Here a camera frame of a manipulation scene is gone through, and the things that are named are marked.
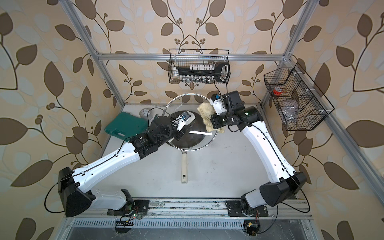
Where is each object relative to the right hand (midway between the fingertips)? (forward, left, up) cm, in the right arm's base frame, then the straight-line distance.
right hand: (212, 119), depth 73 cm
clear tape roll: (+32, +49, -28) cm, 64 cm away
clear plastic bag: (+1, -38, +2) cm, 38 cm away
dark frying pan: (-7, +8, -6) cm, 12 cm away
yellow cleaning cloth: (+2, +3, +5) cm, 6 cm away
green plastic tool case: (+18, +57, -24) cm, 64 cm away
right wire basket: (+4, -45, +3) cm, 45 cm away
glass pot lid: (+43, +21, -30) cm, 57 cm away
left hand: (0, +14, +2) cm, 14 cm away
